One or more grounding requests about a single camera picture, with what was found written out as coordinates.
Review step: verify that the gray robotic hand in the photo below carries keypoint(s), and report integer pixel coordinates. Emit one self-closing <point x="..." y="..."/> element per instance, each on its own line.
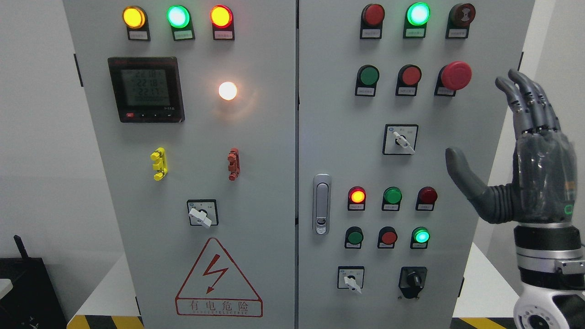
<point x="544" y="183"/>

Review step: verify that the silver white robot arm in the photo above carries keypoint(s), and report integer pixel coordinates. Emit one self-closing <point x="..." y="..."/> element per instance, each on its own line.
<point x="550" y="259"/>

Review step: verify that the lit green push button lower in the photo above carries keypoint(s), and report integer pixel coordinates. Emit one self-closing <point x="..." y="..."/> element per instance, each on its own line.
<point x="419" y="238"/>

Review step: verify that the red emergency stop button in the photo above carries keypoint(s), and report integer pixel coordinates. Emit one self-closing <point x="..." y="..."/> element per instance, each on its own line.
<point x="453" y="77"/>

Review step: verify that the green indicator light middle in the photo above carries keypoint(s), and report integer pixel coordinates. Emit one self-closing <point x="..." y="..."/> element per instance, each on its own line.
<point x="391" y="199"/>

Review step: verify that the green indicator light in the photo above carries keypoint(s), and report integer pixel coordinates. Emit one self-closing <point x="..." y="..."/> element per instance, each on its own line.
<point x="391" y="199"/>
<point x="179" y="19"/>

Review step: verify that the red push button lower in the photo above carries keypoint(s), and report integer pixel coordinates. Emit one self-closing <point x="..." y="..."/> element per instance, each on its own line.
<point x="387" y="238"/>

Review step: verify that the red push button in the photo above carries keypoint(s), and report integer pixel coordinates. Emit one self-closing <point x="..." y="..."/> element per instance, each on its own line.
<point x="387" y="238"/>
<point x="407" y="80"/>

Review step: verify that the red push button upper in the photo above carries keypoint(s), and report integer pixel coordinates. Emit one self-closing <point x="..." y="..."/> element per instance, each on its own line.
<point x="407" y="80"/>

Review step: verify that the lit red indicator light middle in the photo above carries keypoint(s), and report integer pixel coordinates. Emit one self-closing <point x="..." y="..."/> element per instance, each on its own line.
<point x="356" y="199"/>

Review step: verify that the dark red buzzer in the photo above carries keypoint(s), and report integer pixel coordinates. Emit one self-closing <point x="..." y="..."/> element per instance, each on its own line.
<point x="459" y="20"/>

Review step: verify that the green push button upper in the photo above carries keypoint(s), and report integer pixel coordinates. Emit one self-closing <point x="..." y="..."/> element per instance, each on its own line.
<point x="366" y="80"/>

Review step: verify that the bright green indicator top right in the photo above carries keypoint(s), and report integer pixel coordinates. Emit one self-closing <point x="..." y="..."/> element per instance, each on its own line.
<point x="415" y="20"/>

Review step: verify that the dark red indicator top right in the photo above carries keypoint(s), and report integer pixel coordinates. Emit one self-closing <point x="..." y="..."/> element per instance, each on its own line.
<point x="371" y="21"/>

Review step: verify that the gray electrical cabinet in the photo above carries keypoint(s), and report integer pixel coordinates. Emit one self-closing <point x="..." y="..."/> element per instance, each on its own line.
<point x="295" y="116"/>

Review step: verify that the white glowing indicator light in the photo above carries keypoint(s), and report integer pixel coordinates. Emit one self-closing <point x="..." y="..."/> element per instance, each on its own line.
<point x="228" y="90"/>

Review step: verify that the red electrical hazard sticker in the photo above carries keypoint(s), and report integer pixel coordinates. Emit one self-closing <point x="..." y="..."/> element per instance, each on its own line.
<point x="215" y="286"/>

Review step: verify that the orange indicator light top left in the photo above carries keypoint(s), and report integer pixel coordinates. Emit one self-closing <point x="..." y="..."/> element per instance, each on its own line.
<point x="222" y="20"/>

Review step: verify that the green indicator light top left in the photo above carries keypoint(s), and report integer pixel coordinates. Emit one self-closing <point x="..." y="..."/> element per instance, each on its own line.
<point x="179" y="19"/>

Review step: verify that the black digital power meter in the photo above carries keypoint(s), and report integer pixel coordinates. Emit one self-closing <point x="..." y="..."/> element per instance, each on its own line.
<point x="147" y="90"/>

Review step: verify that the yellow indicator light top left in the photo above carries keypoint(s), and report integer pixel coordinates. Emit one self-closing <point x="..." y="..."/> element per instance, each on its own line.
<point x="137" y="24"/>

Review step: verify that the black box with antenna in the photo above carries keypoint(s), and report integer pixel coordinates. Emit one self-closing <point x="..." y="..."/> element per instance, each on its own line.
<point x="31" y="302"/>

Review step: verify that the black rotary selector switch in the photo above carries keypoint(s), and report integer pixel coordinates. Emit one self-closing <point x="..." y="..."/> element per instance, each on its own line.
<point x="412" y="280"/>

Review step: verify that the silver door handle lock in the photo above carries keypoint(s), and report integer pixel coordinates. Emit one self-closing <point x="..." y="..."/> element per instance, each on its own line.
<point x="321" y="203"/>

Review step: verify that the left door gray rotary switch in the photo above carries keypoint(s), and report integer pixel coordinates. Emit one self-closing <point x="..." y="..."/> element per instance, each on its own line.
<point x="202" y="212"/>

